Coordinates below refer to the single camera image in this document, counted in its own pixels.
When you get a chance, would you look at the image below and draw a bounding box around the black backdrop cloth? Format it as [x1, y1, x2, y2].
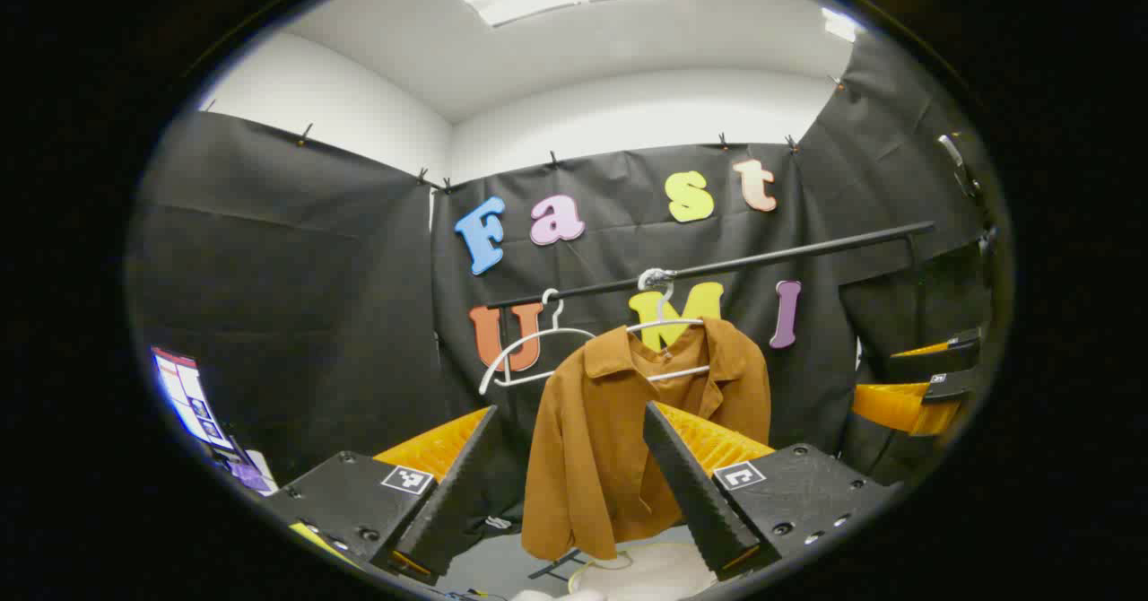
[126, 31, 1010, 530]

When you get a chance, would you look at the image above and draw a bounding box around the black clothes rack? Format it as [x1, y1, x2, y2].
[484, 221, 935, 581]

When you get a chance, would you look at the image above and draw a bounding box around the black device on stand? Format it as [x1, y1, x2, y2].
[937, 133, 998, 257]

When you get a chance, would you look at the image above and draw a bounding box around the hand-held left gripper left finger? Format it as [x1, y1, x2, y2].
[265, 405, 501, 586]

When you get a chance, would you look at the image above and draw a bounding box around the white laundry hamper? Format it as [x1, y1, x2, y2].
[511, 543, 718, 601]

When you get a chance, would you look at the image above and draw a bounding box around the empty white hanger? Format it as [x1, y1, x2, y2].
[478, 289, 597, 396]

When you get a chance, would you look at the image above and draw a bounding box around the white hanger with shirt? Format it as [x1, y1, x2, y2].
[625, 268, 711, 383]

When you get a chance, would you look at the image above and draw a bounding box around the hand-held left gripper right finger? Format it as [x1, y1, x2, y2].
[642, 400, 903, 582]

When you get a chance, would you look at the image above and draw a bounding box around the brown shirt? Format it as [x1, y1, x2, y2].
[520, 317, 772, 562]

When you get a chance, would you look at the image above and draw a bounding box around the lit computer monitor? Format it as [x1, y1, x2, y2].
[150, 346, 236, 454]

